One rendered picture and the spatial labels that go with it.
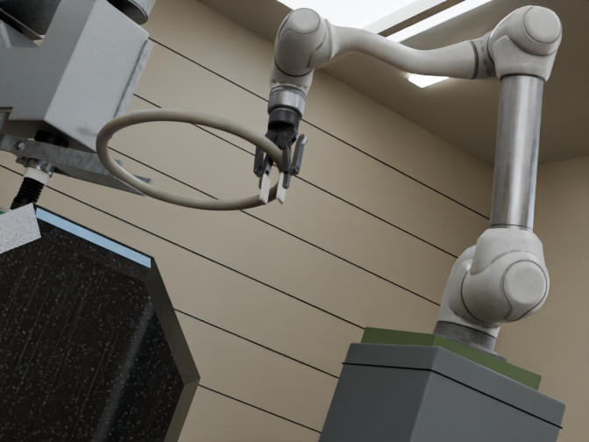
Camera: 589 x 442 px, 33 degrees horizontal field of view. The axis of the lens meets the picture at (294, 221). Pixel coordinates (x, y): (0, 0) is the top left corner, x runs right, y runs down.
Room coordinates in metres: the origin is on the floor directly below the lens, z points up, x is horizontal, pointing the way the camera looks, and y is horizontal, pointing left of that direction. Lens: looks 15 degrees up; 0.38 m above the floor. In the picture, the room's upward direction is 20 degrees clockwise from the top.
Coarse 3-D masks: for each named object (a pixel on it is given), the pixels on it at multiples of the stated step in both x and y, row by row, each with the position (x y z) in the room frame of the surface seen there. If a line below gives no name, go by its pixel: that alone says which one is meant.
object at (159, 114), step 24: (120, 120) 2.24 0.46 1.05; (144, 120) 2.20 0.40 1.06; (168, 120) 2.19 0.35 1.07; (192, 120) 2.17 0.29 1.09; (216, 120) 2.17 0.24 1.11; (96, 144) 2.37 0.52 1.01; (264, 144) 2.23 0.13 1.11; (120, 168) 2.51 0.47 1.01; (144, 192) 2.59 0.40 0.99; (168, 192) 2.61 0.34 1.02
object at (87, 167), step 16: (0, 144) 2.94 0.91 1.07; (16, 144) 2.86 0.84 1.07; (32, 144) 2.82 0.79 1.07; (48, 144) 2.76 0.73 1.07; (16, 160) 3.07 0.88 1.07; (48, 160) 2.74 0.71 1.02; (64, 160) 2.68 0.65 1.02; (80, 160) 2.63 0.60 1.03; (96, 160) 2.58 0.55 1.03; (80, 176) 2.77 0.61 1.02; (96, 176) 2.63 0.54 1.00; (112, 176) 2.51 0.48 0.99
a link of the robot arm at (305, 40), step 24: (288, 24) 2.12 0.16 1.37; (312, 24) 2.10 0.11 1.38; (288, 48) 2.15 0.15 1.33; (312, 48) 2.14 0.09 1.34; (336, 48) 2.18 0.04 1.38; (360, 48) 2.21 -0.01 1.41; (384, 48) 2.24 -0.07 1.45; (408, 48) 2.30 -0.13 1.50; (456, 48) 2.33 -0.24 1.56; (288, 72) 2.24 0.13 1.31; (408, 72) 2.34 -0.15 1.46; (432, 72) 2.35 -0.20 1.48; (456, 72) 2.35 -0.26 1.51
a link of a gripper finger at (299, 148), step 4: (300, 136) 2.27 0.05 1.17; (304, 136) 2.27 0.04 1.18; (300, 140) 2.27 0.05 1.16; (296, 144) 2.27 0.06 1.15; (300, 144) 2.26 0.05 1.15; (304, 144) 2.28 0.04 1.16; (296, 148) 2.27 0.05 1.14; (300, 148) 2.27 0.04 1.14; (296, 152) 2.26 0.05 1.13; (300, 152) 2.27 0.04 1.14; (296, 156) 2.26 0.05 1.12; (300, 156) 2.27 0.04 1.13; (292, 160) 2.26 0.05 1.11; (296, 160) 2.26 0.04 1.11; (300, 160) 2.27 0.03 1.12; (292, 164) 2.26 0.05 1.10; (296, 164) 2.26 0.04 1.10; (300, 164) 2.28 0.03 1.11; (292, 168) 2.26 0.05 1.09; (296, 172) 2.27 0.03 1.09
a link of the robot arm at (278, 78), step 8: (272, 64) 2.30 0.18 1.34; (272, 72) 2.30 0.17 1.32; (280, 72) 2.26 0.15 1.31; (312, 72) 2.28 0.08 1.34; (272, 80) 2.31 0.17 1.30; (280, 80) 2.28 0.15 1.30; (288, 80) 2.27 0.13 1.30; (296, 80) 2.27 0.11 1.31; (304, 80) 2.28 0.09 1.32; (272, 88) 2.31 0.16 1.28; (296, 88) 2.29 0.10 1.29; (304, 88) 2.30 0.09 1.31
